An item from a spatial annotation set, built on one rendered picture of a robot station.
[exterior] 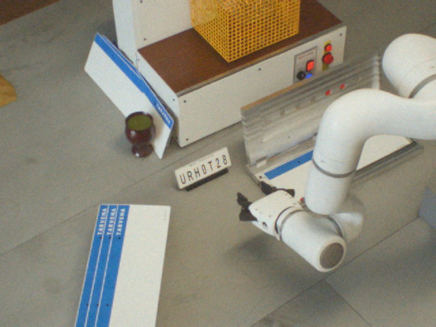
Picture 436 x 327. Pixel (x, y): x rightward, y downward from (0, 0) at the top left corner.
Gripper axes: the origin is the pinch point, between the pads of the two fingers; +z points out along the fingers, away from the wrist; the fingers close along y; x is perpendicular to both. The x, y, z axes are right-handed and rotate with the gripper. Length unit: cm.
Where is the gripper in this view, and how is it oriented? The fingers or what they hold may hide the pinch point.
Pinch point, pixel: (253, 194)
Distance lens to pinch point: 209.3
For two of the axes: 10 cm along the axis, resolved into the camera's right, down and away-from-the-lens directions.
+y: 8.5, -4.0, 3.3
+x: -1.9, -8.3, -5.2
